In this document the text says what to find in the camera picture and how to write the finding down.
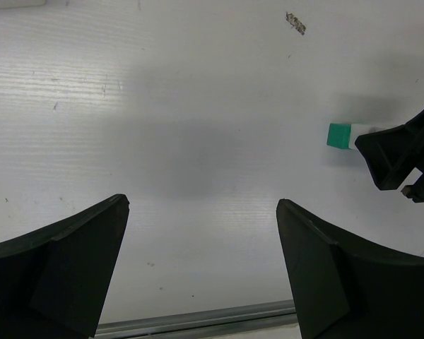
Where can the white perforated box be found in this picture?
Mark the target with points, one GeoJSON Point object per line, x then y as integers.
{"type": "Point", "coordinates": [5, 4]}

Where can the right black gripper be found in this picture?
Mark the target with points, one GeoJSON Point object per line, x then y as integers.
{"type": "Point", "coordinates": [392, 154]}

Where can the plain white block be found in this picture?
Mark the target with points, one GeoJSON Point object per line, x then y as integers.
{"type": "Point", "coordinates": [358, 130]}

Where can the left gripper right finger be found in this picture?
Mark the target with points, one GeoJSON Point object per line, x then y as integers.
{"type": "Point", "coordinates": [345, 286]}

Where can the front aluminium rail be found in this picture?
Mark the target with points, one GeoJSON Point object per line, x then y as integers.
{"type": "Point", "coordinates": [205, 324]}

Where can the dark green H block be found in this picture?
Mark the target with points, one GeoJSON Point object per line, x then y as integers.
{"type": "Point", "coordinates": [339, 136]}

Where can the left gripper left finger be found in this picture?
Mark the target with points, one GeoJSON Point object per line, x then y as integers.
{"type": "Point", "coordinates": [54, 280]}

